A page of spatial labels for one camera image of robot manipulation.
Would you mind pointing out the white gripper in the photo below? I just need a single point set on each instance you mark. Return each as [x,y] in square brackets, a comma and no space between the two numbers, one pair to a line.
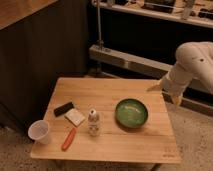
[175,83]

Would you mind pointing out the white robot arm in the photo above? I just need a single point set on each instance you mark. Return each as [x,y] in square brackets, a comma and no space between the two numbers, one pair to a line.
[193,60]

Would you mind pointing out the green bowl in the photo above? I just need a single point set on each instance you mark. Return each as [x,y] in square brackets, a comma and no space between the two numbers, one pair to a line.
[131,113]

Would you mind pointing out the metal shelf rack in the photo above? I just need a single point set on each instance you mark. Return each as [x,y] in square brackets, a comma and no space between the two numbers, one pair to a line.
[144,66]

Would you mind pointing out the wooden table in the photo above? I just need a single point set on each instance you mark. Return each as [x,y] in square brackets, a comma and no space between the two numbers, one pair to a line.
[152,143]

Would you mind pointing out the small clear bottle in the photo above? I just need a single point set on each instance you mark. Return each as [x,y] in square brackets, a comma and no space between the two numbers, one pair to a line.
[94,123]

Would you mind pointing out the metal vertical pole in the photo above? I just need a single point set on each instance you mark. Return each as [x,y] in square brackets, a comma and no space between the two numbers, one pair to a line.
[100,41]

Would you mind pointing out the white square sponge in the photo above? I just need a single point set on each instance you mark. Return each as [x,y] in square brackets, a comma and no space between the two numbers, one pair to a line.
[75,117]

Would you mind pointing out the black rectangular block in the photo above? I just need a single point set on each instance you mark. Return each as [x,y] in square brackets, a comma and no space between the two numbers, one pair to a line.
[63,109]

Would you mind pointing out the orange marker pen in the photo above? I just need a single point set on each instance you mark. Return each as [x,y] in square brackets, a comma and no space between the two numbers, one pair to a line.
[69,139]

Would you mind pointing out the white plastic cup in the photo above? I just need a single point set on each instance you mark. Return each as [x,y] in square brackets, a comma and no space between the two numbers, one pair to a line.
[40,132]

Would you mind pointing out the dark wooden cabinet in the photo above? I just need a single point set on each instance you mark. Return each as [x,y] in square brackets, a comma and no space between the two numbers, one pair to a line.
[34,53]

